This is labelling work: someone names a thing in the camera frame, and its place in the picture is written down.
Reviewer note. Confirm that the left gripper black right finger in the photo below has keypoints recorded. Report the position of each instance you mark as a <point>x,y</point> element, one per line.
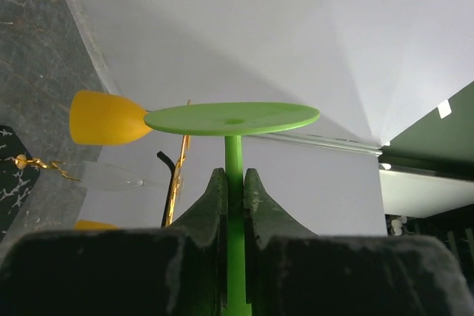
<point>293,271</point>

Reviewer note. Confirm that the gold wire wine glass rack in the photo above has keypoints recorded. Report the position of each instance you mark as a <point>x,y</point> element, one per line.
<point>174,188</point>

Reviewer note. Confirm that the clear champagne flute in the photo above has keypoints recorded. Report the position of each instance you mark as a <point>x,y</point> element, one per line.
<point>108,177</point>

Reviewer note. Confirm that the green plastic goblet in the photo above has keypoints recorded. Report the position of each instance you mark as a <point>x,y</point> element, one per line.
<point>233,121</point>

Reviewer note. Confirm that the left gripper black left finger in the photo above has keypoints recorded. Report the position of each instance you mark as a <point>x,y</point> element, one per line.
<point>177,270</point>

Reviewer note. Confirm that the orange plastic goblet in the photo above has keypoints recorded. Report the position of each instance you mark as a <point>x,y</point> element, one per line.
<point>93,225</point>
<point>105,119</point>

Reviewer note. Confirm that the orange plastic goblet front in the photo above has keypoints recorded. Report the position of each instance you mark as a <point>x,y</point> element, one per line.
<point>105,119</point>

